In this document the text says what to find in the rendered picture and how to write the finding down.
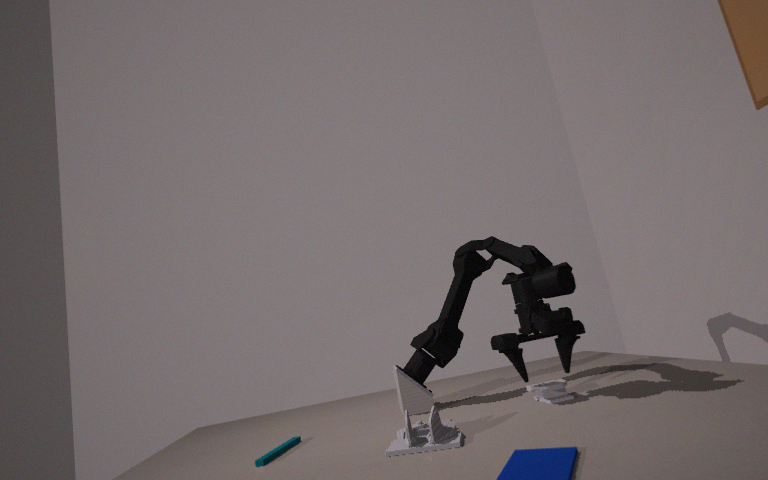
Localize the teal rectangular bar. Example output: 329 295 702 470
255 436 301 467

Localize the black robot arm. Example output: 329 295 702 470
400 236 576 388

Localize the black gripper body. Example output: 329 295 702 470
491 299 585 351

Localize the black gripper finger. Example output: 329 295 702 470
554 336 580 373
499 348 529 382

